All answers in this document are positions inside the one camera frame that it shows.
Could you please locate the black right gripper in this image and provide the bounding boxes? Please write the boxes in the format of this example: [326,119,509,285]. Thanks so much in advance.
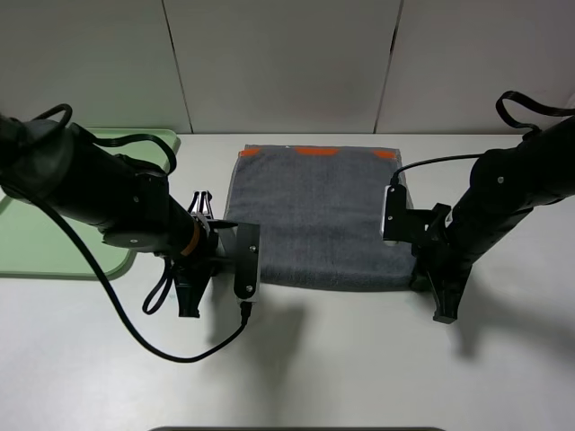
[407,202,476,323]

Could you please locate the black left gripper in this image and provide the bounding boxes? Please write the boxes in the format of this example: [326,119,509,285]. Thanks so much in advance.
[172,190,238,318]

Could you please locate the grey towel with orange patches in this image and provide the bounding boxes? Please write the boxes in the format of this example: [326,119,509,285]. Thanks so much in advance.
[225,145,414,292]

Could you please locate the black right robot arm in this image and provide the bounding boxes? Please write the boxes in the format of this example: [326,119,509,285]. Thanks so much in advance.
[416,118,574,323]

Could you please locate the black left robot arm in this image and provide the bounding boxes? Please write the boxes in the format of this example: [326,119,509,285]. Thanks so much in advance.
[1,104,221,318]

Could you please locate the green plastic tray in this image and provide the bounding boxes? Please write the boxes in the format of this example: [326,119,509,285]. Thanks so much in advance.
[1,130,176,277]

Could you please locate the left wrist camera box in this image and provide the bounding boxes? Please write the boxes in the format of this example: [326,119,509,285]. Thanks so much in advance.
[234,223,260,302]

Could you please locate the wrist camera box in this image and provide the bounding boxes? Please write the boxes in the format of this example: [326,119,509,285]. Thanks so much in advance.
[380,184,407,246]
[234,223,260,302]

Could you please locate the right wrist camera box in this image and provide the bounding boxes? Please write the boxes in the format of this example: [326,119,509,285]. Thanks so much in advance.
[380,184,407,246]

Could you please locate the black left camera cable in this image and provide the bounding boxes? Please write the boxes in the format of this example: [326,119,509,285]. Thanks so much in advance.
[26,103,252,363]

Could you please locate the black camera cable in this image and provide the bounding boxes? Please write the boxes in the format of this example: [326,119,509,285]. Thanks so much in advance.
[389,90,575,188]
[26,103,252,363]

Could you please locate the black right camera cable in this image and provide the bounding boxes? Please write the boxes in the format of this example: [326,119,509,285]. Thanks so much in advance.
[389,90,575,188]

